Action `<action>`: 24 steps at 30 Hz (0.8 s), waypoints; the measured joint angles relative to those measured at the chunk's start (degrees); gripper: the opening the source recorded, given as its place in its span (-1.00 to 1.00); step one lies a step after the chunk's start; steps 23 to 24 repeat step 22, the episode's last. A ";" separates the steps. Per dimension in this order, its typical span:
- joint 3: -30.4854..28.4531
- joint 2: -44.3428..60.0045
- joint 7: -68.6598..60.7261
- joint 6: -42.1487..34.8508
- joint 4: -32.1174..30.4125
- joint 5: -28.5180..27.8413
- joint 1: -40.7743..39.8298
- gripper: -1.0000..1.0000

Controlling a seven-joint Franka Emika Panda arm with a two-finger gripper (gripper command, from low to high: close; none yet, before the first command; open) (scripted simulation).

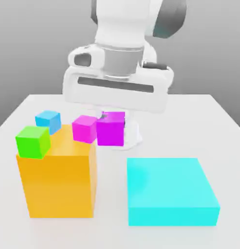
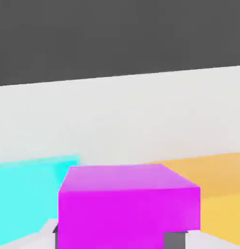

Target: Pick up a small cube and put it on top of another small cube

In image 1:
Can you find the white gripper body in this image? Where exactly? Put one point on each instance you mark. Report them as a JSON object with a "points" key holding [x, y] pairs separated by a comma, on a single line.
{"points": [[115, 97]]}

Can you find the large orange box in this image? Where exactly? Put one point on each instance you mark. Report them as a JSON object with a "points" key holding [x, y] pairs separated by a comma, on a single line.
{"points": [[59, 182]]}

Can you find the small blue cube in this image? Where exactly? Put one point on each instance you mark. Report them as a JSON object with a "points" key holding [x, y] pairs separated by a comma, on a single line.
{"points": [[51, 119]]}

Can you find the small green cube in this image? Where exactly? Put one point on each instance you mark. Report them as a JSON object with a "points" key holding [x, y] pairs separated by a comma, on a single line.
{"points": [[32, 143]]}

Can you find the small magenta cube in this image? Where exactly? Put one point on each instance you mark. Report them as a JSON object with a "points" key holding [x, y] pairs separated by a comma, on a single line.
{"points": [[110, 132]]}

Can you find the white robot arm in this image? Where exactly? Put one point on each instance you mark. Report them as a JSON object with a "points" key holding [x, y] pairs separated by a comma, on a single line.
{"points": [[121, 29]]}

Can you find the small pink cube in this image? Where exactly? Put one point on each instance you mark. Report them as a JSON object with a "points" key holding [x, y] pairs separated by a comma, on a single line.
{"points": [[84, 130]]}

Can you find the large cyan box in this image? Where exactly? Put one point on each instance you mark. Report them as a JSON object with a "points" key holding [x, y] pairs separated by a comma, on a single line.
{"points": [[170, 186]]}

